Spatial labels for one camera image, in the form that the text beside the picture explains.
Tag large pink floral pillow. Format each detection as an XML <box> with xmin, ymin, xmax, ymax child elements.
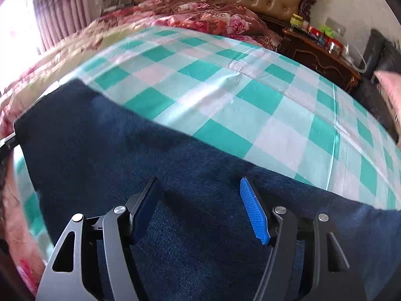
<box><xmin>374</xmin><ymin>70</ymin><xmax>401</xmax><ymax>127</ymax></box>

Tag green white checked tablecloth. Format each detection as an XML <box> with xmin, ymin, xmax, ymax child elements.
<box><xmin>13</xmin><ymin>25</ymin><xmax>401</xmax><ymax>248</ymax></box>

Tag white charger with cable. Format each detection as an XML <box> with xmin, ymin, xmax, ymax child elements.
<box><xmin>344</xmin><ymin>43</ymin><xmax>368</xmax><ymax>73</ymax></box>

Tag dark wooden nightstand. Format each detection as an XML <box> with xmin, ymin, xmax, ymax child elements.
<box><xmin>278</xmin><ymin>28</ymin><xmax>361</xmax><ymax>92</ymax></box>

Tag blue denim pants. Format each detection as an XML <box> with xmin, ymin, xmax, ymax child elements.
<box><xmin>14</xmin><ymin>79</ymin><xmax>401</xmax><ymax>301</ymax></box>

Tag black leather armchair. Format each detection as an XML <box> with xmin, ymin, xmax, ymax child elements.
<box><xmin>356</xmin><ymin>30</ymin><xmax>401</xmax><ymax>127</ymax></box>

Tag pink curtain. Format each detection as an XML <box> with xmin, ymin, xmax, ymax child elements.
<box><xmin>31</xmin><ymin>0</ymin><xmax>105</xmax><ymax>52</ymax></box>

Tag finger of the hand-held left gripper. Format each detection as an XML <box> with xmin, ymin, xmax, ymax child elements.
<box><xmin>0</xmin><ymin>132</ymin><xmax>17</xmax><ymax>155</ymax></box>

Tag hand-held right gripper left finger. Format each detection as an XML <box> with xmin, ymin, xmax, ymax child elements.
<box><xmin>37</xmin><ymin>176</ymin><xmax>161</xmax><ymax>301</ymax></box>

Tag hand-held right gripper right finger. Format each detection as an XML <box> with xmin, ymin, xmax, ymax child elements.
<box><xmin>240</xmin><ymin>177</ymin><xmax>368</xmax><ymax>301</ymax></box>

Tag grey wall socket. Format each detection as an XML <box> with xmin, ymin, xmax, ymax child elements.
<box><xmin>326</xmin><ymin>17</ymin><xmax>347</xmax><ymax>35</ymax></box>

